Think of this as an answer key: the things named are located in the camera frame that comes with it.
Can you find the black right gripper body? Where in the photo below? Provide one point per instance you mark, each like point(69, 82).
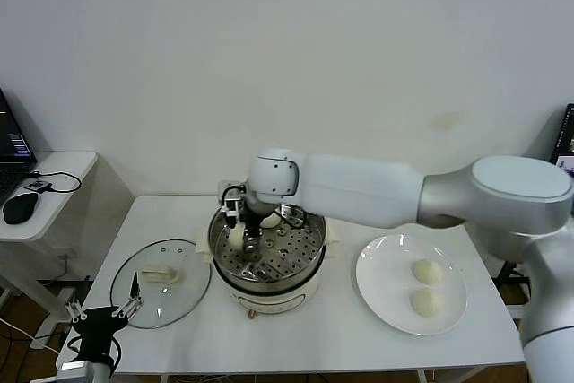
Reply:
point(253, 221)

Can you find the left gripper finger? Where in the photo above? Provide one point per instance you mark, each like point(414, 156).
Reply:
point(75, 311)
point(133, 302)

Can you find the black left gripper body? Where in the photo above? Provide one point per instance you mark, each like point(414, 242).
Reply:
point(98, 329)

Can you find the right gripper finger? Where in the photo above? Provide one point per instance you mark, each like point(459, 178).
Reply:
point(252, 246)
point(231, 222)

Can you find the white steamed baozi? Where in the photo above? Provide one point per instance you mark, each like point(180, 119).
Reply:
point(428, 272)
point(236, 239)
point(270, 222)
point(427, 303)

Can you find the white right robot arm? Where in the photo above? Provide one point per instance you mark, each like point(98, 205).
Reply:
point(359, 190)

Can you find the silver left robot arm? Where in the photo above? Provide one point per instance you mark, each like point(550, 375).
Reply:
point(102, 374)

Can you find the stainless steel steamer basket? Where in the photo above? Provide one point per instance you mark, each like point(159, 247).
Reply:
point(291, 248)

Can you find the cream electric cooker base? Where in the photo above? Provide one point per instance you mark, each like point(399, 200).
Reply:
point(269, 302)

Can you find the black computer mouse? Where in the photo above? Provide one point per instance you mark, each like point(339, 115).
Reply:
point(20, 208)

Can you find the small black usb hub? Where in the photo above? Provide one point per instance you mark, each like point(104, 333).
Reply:
point(37, 185)

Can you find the white side table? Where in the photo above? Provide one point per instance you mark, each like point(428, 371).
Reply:
point(63, 176)

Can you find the white round plate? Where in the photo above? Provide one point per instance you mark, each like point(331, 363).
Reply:
point(385, 275)

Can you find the black laptop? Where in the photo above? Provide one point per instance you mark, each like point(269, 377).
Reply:
point(565, 132)
point(11, 172)

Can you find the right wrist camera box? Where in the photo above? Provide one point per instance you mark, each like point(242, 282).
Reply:
point(231, 197)

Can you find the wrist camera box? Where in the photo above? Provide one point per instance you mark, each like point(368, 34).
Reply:
point(231, 197)
point(76, 371)

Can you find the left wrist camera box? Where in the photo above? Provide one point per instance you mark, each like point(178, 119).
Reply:
point(76, 371)

